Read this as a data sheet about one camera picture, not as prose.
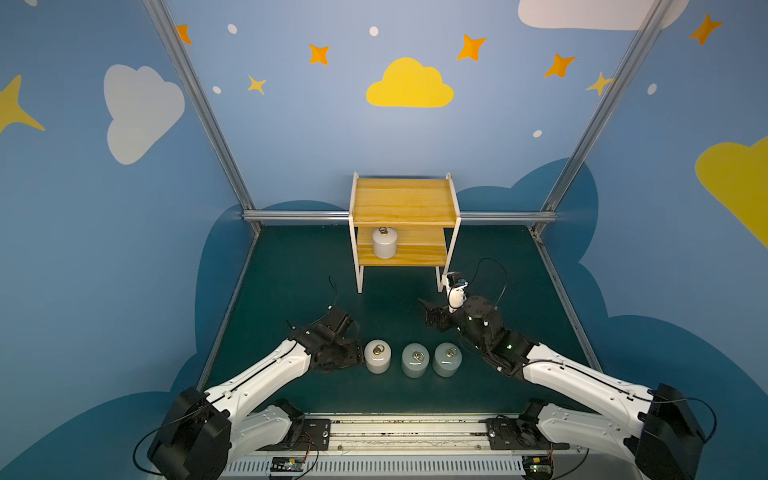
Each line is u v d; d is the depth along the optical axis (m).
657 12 0.69
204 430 0.39
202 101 0.84
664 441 0.39
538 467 0.73
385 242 0.86
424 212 0.80
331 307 0.68
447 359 0.80
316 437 0.73
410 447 0.73
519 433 0.67
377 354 0.80
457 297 0.68
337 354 0.70
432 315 0.70
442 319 0.69
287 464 0.72
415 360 0.78
